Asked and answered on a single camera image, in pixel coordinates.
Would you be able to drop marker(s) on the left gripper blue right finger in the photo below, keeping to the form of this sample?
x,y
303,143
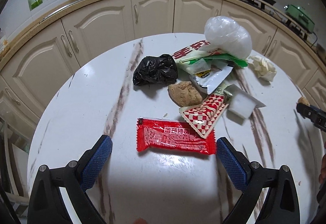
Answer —
x,y
281,202

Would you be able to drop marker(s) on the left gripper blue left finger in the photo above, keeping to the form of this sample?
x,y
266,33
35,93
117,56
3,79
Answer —
x,y
46,204

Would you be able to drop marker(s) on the brown paper ball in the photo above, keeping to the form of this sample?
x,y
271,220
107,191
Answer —
x,y
303,100
184,94

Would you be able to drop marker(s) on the red ketchup sauce packet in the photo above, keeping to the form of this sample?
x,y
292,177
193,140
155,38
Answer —
x,y
172,135

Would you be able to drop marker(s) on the person's right hand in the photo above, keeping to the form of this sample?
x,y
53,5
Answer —
x,y
322,175

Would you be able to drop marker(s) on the white crumpled tissue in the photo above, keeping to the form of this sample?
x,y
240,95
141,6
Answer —
x,y
263,68

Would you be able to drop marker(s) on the green electric cooking pot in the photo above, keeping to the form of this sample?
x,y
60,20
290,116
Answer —
x,y
299,14

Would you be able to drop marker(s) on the black gas stove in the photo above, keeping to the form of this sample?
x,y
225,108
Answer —
x,y
281,17

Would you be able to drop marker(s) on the silver foil snack packet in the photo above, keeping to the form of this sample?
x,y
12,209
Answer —
x,y
207,81

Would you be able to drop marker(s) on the red checkered paper wrapper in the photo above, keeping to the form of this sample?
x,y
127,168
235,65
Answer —
x,y
203,117

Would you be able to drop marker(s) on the clear plastic bag ball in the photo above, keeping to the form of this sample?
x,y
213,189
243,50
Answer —
x,y
226,34

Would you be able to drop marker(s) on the cream lower cabinets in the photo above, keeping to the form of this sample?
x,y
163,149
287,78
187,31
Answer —
x,y
37,64

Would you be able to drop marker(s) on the brown crumpled paper ball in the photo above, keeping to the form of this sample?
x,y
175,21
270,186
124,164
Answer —
x,y
184,94

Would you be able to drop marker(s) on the green white snack wrapper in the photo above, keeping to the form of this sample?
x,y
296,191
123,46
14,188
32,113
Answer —
x,y
198,57

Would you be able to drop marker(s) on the black crumpled plastic bag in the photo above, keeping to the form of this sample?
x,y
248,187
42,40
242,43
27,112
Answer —
x,y
155,70

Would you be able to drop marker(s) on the stainless steel sink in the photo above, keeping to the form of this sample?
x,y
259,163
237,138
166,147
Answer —
x,y
65,6

